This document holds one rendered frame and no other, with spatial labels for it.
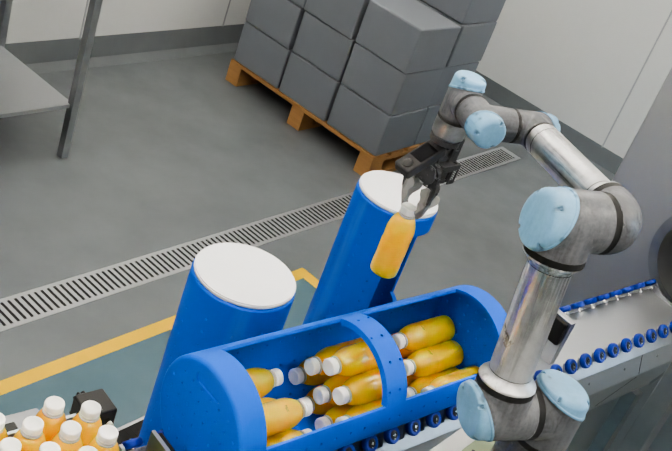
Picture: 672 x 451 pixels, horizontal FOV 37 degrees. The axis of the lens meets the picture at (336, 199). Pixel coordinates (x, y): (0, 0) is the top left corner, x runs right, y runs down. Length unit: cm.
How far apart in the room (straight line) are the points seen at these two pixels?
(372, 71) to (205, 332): 317
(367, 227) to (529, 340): 143
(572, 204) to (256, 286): 107
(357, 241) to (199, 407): 135
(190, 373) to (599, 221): 86
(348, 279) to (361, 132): 239
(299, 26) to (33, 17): 148
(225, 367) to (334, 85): 385
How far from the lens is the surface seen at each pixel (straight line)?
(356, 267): 332
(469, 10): 567
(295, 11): 587
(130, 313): 410
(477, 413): 196
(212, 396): 203
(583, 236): 180
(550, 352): 301
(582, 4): 715
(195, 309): 261
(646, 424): 306
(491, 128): 209
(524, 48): 737
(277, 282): 265
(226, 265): 265
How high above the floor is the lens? 250
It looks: 28 degrees down
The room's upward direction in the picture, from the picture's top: 21 degrees clockwise
